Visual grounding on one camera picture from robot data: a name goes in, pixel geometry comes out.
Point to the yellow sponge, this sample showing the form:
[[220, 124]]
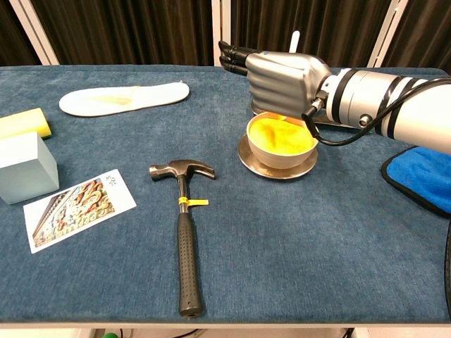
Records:
[[24, 121]]

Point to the yellow hammer tag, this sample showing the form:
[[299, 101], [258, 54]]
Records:
[[199, 201]]

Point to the round metal saucer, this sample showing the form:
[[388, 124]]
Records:
[[282, 172]]

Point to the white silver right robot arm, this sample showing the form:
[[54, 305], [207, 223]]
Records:
[[415, 112]]

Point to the bright green round object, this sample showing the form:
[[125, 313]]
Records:
[[110, 335]]

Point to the light blue block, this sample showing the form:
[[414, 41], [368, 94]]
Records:
[[21, 169]]

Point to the dark blue tablecloth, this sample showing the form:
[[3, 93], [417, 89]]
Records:
[[282, 253]]

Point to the black pleated curtain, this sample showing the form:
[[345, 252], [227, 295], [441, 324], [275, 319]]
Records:
[[426, 35], [123, 31], [10, 35], [334, 28]]

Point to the picture postcard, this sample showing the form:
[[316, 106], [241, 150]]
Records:
[[77, 211]]

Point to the white plastic spoon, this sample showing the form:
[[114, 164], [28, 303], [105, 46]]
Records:
[[295, 42]]

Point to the blue microfibre cloth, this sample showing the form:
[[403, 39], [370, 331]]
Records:
[[423, 179]]

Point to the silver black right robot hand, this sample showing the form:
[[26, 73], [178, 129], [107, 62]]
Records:
[[282, 84]]

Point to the square metal tray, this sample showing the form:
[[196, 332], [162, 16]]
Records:
[[331, 123]]

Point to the off-white ceramic bowl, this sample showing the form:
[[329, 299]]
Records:
[[278, 160]]

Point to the white metal frame post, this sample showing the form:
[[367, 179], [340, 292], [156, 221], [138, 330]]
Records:
[[221, 24], [33, 31], [387, 31]]

